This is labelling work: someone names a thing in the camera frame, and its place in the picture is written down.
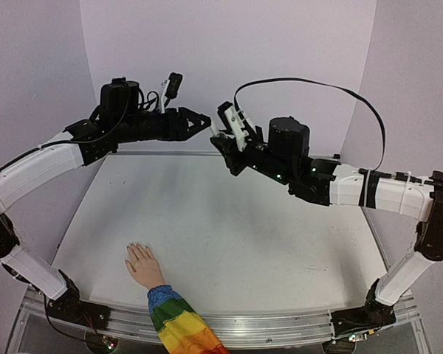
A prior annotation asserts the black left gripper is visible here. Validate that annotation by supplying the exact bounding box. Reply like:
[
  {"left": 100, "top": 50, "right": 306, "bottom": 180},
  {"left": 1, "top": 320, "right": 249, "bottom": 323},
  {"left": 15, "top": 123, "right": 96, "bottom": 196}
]
[{"left": 117, "top": 105, "right": 215, "bottom": 144}]

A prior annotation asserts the clear nail polish bottle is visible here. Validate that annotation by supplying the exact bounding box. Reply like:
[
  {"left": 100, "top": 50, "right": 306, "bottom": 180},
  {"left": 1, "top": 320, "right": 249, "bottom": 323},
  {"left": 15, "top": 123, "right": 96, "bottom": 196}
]
[{"left": 210, "top": 133, "right": 231, "bottom": 145}]

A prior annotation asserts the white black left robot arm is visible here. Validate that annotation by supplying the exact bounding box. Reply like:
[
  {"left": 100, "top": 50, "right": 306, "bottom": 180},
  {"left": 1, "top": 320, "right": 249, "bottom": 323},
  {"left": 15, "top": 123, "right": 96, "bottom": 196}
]
[{"left": 0, "top": 73, "right": 211, "bottom": 330}]

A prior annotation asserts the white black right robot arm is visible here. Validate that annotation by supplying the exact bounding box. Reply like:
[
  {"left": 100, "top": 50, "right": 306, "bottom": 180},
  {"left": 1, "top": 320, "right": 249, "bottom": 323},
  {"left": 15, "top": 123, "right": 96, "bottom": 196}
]
[{"left": 210, "top": 117, "right": 443, "bottom": 337}]

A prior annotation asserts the rainbow striped sleeve forearm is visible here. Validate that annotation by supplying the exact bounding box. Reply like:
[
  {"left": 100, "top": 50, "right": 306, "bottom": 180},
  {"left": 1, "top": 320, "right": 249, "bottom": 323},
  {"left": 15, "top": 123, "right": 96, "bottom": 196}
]
[{"left": 148, "top": 285, "right": 229, "bottom": 354}]

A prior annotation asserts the mannequin hand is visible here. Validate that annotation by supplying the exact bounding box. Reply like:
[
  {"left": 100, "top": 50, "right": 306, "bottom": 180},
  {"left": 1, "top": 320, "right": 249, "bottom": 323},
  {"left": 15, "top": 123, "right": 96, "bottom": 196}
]
[{"left": 125, "top": 243, "right": 167, "bottom": 290}]

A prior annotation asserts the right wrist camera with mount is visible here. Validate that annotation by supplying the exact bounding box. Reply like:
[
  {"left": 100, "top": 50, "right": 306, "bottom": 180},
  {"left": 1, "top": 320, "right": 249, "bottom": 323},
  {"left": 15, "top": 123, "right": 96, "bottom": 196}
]
[{"left": 217, "top": 101, "right": 264, "bottom": 152}]

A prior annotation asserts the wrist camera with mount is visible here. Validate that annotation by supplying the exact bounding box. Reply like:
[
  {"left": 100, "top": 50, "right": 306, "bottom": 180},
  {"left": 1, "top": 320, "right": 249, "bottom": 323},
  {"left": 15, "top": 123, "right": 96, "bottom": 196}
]
[
  {"left": 157, "top": 72, "right": 183, "bottom": 113},
  {"left": 217, "top": 101, "right": 264, "bottom": 152}
]

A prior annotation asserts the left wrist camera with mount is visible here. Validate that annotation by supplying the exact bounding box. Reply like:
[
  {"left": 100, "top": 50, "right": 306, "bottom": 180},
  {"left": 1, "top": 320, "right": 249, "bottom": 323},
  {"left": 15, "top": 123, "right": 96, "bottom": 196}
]
[{"left": 157, "top": 72, "right": 183, "bottom": 113}]

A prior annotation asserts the aluminium table edge rail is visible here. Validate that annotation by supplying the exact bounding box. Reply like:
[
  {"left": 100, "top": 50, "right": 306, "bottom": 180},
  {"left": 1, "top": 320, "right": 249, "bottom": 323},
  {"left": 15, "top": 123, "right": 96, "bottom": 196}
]
[{"left": 106, "top": 149, "right": 343, "bottom": 162}]

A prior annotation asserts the black right camera cable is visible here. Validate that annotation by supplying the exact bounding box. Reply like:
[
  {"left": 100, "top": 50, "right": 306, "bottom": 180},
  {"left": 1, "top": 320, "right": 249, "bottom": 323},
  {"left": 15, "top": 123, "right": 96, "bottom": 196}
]
[{"left": 234, "top": 76, "right": 387, "bottom": 173}]

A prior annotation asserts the aluminium front frame rail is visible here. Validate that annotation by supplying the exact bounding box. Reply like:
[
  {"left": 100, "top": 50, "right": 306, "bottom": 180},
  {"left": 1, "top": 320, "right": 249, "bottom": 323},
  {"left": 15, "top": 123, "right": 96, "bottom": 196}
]
[{"left": 20, "top": 287, "right": 422, "bottom": 344}]

